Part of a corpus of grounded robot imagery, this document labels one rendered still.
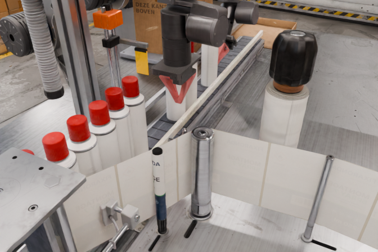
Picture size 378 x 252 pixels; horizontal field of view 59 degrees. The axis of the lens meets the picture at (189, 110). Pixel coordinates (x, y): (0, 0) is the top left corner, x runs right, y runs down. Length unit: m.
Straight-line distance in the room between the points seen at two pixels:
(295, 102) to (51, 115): 0.72
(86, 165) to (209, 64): 0.56
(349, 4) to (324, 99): 3.84
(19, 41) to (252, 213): 1.23
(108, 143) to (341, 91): 0.86
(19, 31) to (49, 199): 1.26
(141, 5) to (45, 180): 1.04
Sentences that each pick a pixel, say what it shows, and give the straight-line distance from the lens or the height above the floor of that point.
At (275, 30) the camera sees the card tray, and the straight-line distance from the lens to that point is 1.75.
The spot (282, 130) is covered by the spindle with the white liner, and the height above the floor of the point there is 0.99.
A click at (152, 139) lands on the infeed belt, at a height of 0.88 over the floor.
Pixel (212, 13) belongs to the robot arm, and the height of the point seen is 1.22.
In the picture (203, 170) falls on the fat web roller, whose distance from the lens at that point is 0.57.
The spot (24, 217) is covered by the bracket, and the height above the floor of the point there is 1.14.
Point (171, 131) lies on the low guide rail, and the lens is 0.80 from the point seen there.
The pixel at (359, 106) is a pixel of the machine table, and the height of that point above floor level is 0.83.
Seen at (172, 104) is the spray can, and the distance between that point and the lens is 0.86.
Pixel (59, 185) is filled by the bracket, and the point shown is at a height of 1.14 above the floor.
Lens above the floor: 1.39
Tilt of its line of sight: 33 degrees down
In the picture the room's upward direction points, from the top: straight up
